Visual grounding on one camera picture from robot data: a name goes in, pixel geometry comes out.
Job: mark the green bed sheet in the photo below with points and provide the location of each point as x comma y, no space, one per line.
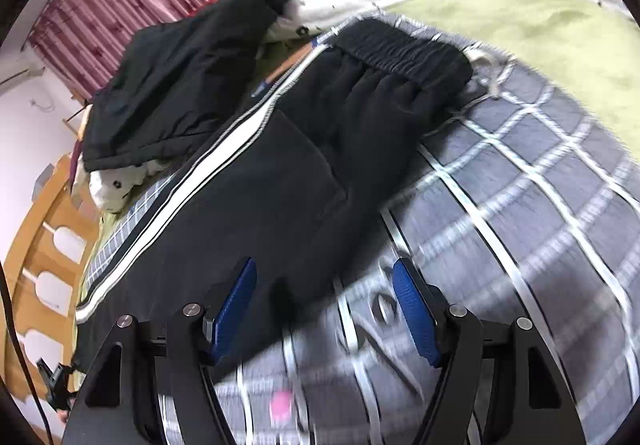
590,51

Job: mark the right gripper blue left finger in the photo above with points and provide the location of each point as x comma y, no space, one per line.
227,308

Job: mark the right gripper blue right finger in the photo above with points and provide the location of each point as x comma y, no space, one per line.
420,309

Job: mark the grey plaid blanket with stars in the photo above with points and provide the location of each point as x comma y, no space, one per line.
516,203

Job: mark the wooden bed frame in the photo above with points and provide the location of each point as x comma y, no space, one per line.
44,267

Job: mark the black jacket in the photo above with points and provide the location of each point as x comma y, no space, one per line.
176,85

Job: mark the black pants with white stripes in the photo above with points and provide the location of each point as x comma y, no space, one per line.
294,183

